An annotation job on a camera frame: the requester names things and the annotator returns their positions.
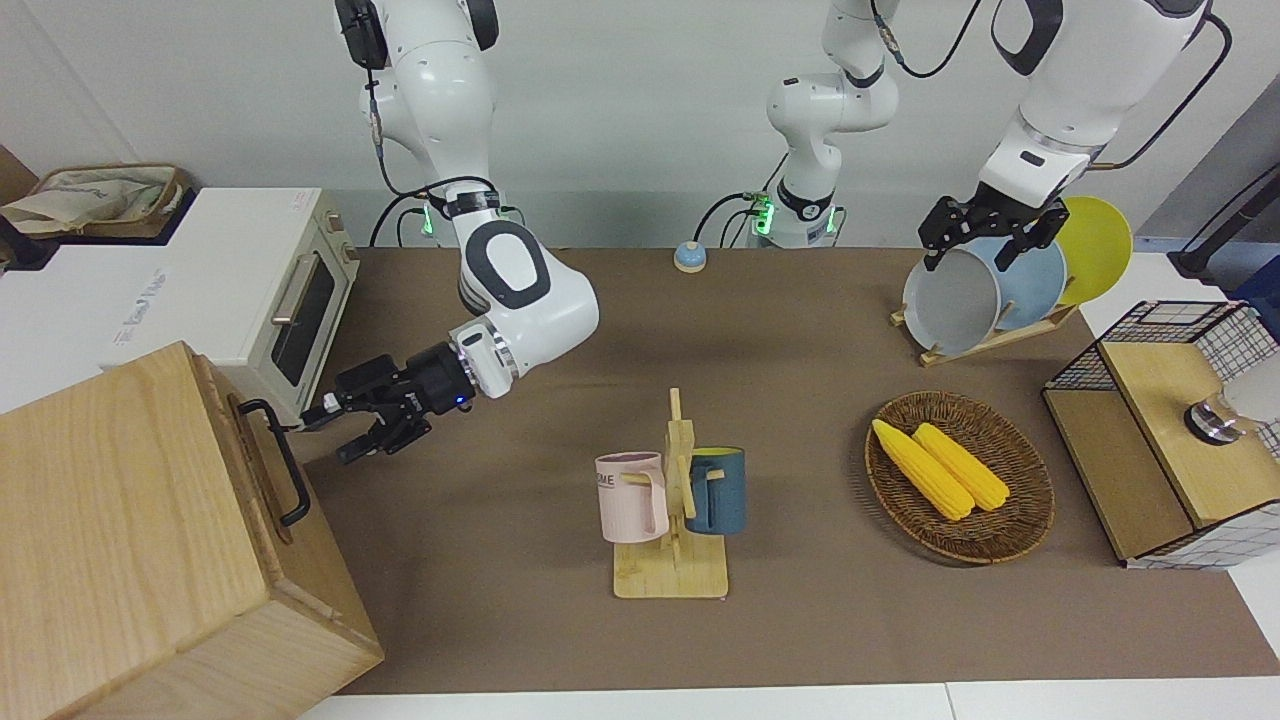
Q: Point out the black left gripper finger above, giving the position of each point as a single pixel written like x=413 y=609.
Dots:
x=1008 y=252
x=936 y=252

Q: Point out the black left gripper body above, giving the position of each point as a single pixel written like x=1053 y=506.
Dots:
x=990 y=222

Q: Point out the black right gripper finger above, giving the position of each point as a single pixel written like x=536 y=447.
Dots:
x=385 y=438
x=325 y=412

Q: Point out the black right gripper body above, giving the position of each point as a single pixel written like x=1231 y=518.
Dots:
x=430 y=385

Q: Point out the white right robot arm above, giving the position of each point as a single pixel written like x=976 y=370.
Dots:
x=520 y=290

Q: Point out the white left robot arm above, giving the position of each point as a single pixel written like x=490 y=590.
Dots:
x=1060 y=90

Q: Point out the wooden drawer cabinet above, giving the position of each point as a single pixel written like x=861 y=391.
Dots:
x=110 y=540

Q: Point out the light blue plate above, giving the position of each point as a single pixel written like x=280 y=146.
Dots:
x=1035 y=285

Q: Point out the grey plate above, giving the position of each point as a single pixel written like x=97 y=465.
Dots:
x=945 y=305

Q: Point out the yellow plate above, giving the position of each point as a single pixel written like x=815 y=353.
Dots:
x=1100 y=250

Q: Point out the wooden dish rack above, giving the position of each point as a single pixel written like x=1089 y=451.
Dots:
x=985 y=345

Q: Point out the brown table mat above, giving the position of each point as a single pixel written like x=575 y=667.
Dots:
x=800 y=350

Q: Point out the white toaster oven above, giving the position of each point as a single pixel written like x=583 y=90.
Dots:
x=200 y=280

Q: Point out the black stand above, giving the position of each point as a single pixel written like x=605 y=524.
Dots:
x=1215 y=245

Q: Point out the yellow corn cob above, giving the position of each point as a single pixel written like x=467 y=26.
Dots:
x=965 y=470
x=925 y=475

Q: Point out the pink mug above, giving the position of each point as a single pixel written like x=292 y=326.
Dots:
x=630 y=500

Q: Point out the blue service bell wooden base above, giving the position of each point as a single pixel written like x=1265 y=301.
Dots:
x=690 y=258

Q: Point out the white cylinder bottle glass base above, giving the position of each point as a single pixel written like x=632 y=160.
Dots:
x=1225 y=415

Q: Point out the round wicker basket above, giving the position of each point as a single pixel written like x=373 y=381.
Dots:
x=1010 y=530

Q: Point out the wooden mug tree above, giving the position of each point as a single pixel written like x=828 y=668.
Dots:
x=672 y=575

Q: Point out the dark blue mug yellow inside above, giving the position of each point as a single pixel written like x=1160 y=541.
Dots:
x=725 y=495

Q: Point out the beige cloth bag in tray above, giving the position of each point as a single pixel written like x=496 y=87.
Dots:
x=90 y=200

